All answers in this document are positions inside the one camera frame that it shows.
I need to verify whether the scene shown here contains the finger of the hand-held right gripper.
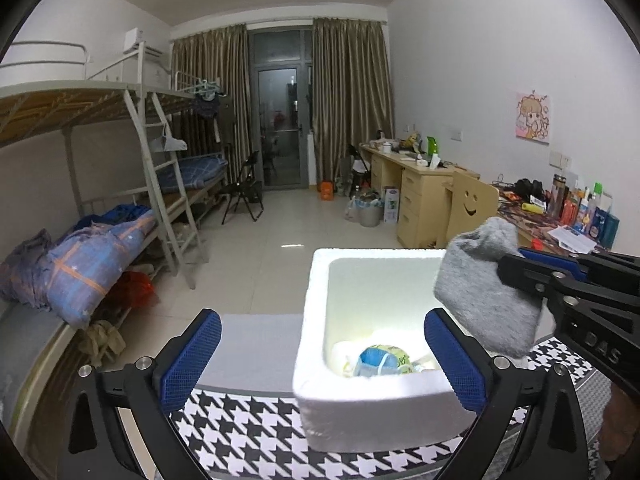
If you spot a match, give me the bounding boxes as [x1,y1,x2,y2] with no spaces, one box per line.
[517,247,640,283]
[496,254,573,307]

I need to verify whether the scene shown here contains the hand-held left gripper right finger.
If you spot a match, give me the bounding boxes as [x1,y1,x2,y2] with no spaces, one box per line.
[424,308,591,480]

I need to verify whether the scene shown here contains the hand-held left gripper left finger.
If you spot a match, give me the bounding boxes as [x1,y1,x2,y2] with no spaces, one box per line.
[59,308,223,480]

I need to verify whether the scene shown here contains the grey sock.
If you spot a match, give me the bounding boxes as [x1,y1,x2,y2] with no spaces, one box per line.
[432,217,548,358]

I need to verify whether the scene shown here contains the blue green packet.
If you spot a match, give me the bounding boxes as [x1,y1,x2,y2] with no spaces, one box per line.
[356,344,402,377]

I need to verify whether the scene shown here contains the white foam box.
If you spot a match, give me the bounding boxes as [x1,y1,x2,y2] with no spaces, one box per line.
[291,247,493,453]

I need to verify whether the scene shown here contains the person's right hand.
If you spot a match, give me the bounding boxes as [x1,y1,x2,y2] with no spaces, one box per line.
[599,385,640,463]

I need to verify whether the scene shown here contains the printed paper sheets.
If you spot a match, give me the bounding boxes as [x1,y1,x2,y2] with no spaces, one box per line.
[547,225,599,254]

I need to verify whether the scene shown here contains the group of toiletry bottles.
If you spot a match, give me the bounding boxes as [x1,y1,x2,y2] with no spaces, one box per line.
[547,174,621,249]

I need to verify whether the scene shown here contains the black bag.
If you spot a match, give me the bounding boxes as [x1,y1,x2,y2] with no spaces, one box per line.
[512,178,549,201]

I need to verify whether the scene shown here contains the red plastic bag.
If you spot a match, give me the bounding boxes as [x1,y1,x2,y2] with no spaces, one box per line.
[117,270,156,312]

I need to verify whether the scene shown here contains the wooden chair with smiley cutout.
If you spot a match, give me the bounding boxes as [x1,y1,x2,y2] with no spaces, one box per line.
[445,167,501,252]

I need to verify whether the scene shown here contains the beige crumpled cloth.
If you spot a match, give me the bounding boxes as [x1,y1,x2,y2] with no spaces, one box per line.
[77,320,129,367]

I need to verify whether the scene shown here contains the houndstooth tablecloth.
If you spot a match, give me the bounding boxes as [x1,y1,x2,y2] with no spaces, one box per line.
[165,335,640,480]

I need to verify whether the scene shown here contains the wooden desk with drawers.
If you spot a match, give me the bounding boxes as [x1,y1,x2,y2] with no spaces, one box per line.
[359,142,481,250]

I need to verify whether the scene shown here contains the blue plaid quilt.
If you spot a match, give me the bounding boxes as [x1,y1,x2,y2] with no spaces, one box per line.
[0,207,158,329]

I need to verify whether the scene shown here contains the white carton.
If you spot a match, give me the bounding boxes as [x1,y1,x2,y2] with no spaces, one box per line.
[382,186,401,224]

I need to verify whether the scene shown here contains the metal bucket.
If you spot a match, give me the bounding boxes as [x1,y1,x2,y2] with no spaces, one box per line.
[345,192,384,229]

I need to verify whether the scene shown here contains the black folding chair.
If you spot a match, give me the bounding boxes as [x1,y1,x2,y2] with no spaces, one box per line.
[350,156,374,187]
[220,151,265,225]

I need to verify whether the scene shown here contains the white metal bunk bed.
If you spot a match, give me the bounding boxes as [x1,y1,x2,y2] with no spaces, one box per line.
[172,70,237,213]
[0,40,212,293]

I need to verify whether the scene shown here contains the hanging dark clothes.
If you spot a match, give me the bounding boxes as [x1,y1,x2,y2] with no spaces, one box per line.
[192,80,224,122]

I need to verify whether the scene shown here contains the brown curtain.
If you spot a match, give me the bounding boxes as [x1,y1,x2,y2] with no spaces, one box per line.
[312,17,396,186]
[170,24,250,196]

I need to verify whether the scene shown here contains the glass balcony door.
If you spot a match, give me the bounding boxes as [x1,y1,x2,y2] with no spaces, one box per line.
[247,27,316,191]

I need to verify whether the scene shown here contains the white air conditioner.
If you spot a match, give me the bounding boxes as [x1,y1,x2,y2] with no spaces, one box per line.
[122,27,166,59]

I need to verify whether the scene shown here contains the cartoon wall poster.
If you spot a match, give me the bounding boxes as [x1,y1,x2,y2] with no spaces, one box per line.
[514,90,551,142]

